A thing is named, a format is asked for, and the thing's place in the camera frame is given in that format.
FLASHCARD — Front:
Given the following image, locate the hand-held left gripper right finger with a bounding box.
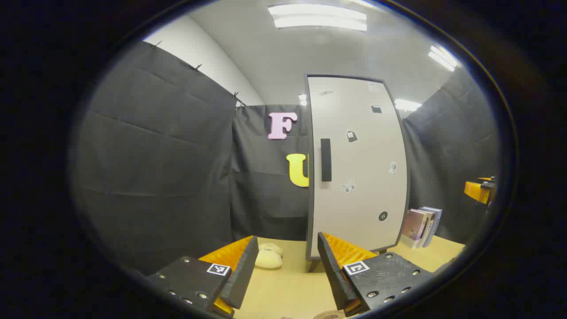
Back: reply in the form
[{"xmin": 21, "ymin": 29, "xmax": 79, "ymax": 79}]
[{"xmin": 317, "ymin": 232, "xmax": 437, "ymax": 317}]

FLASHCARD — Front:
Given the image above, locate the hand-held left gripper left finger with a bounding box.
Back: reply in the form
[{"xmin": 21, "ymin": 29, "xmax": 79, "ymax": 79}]
[{"xmin": 146, "ymin": 235, "xmax": 260, "ymax": 319}]

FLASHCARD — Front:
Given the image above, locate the grey cabinet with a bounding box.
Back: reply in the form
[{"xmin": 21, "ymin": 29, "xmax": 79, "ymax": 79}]
[{"xmin": 304, "ymin": 74, "xmax": 411, "ymax": 273}]

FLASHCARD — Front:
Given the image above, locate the white cabinet door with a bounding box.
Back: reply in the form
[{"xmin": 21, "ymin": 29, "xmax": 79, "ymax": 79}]
[{"xmin": 306, "ymin": 74, "xmax": 410, "ymax": 260}]

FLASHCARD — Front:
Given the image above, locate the black cabinet door handle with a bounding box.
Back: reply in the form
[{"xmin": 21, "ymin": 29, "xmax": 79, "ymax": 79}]
[{"xmin": 320, "ymin": 138, "xmax": 332, "ymax": 182}]

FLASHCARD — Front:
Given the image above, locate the cream plush toy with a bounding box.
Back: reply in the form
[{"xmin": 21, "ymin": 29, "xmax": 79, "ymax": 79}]
[{"xmin": 255, "ymin": 243, "xmax": 284, "ymax": 269}]

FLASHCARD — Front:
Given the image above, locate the blue grey cover book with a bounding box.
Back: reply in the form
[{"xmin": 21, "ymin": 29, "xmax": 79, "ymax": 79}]
[{"xmin": 421, "ymin": 206, "xmax": 443, "ymax": 247}]

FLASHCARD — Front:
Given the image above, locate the white cover book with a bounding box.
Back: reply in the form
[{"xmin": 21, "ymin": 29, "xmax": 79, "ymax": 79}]
[{"xmin": 416, "ymin": 208, "xmax": 435, "ymax": 249}]

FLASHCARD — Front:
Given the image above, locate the pink cover book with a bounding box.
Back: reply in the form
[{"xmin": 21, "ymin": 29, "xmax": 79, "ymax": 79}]
[{"xmin": 401, "ymin": 209, "xmax": 427, "ymax": 249}]

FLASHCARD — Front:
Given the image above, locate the black backdrop cloth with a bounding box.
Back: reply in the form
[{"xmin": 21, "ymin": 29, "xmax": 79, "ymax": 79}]
[{"xmin": 71, "ymin": 41, "xmax": 499, "ymax": 275}]

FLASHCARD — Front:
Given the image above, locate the large ceiling light panel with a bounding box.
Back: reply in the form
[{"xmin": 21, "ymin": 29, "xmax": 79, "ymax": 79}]
[{"xmin": 268, "ymin": 4, "xmax": 368, "ymax": 32}]

